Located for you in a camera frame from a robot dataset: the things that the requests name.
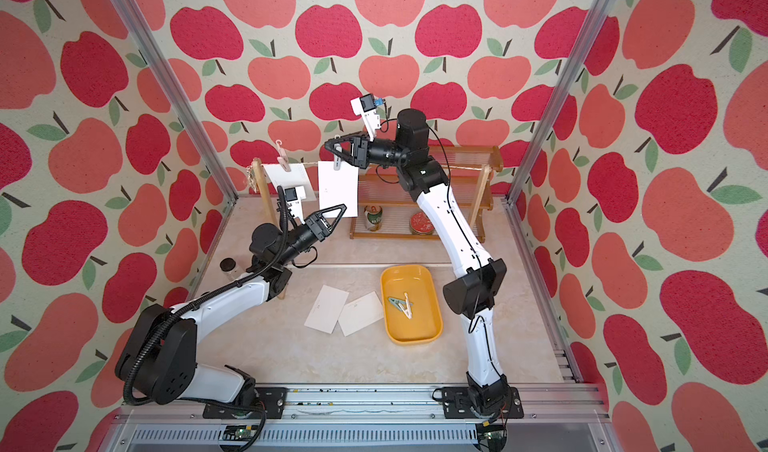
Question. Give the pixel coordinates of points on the clear glass jar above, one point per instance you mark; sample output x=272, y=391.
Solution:
x=230, y=268

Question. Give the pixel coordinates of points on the white postcard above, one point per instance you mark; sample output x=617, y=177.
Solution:
x=326, y=309
x=338, y=186
x=296, y=177
x=360, y=313

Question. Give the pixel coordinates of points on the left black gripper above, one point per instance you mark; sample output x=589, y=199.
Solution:
x=318, y=228

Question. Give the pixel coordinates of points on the right aluminium corner post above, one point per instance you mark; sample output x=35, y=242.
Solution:
x=573, y=66

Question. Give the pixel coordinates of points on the aluminium corner post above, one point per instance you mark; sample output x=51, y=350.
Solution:
x=573, y=66
x=132, y=16

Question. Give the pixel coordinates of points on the yellow plastic tray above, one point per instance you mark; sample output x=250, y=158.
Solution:
x=426, y=325

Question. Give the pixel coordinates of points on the green beverage can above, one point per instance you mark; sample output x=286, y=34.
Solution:
x=373, y=217

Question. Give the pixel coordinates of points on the red round tin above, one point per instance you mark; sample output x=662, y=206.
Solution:
x=420, y=224

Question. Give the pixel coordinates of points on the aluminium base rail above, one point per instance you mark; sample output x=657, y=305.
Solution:
x=371, y=417

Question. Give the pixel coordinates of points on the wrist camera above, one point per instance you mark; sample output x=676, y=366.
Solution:
x=294, y=196
x=367, y=107

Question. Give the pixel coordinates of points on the teal clothespin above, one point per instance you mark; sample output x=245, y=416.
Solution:
x=396, y=303

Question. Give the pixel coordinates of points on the grey clothespin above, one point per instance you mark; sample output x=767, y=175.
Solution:
x=338, y=159

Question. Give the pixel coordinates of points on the pink clothespin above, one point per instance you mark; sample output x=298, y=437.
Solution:
x=283, y=159

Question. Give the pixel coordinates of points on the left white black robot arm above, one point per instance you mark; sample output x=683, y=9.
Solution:
x=158, y=363

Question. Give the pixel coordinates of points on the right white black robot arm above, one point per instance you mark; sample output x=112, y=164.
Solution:
x=478, y=276

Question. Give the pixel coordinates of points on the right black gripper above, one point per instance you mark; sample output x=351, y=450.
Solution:
x=363, y=148

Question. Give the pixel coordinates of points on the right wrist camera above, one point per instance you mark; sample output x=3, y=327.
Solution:
x=367, y=107

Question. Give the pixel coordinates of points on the white clothespin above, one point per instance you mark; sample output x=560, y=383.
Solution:
x=408, y=312

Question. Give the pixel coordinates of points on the wooden shelf with ribbed panels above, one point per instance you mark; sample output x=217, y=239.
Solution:
x=472, y=169

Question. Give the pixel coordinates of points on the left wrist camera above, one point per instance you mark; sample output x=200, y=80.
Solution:
x=294, y=196

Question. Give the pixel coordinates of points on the left aluminium corner post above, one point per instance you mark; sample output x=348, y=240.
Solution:
x=132, y=16

